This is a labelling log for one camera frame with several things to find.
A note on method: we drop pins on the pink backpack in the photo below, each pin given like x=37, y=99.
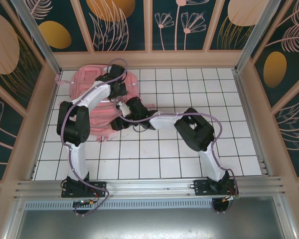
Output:
x=87, y=74

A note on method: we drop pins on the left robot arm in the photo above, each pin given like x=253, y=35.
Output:
x=94, y=95

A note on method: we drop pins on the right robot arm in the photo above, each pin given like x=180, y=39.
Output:
x=164, y=122

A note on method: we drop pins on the small control circuit board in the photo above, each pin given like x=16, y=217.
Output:
x=230, y=198
x=84, y=202

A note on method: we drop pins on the grey metal sheet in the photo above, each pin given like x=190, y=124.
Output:
x=149, y=224

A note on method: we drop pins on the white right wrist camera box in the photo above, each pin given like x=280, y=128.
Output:
x=123, y=109

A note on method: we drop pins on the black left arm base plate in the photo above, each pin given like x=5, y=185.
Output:
x=97, y=189

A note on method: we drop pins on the aluminium mounting rail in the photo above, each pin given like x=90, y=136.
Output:
x=149, y=185

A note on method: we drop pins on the aluminium corner post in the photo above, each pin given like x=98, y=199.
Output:
x=259, y=27
x=32, y=25

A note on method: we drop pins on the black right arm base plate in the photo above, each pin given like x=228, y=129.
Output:
x=201, y=188

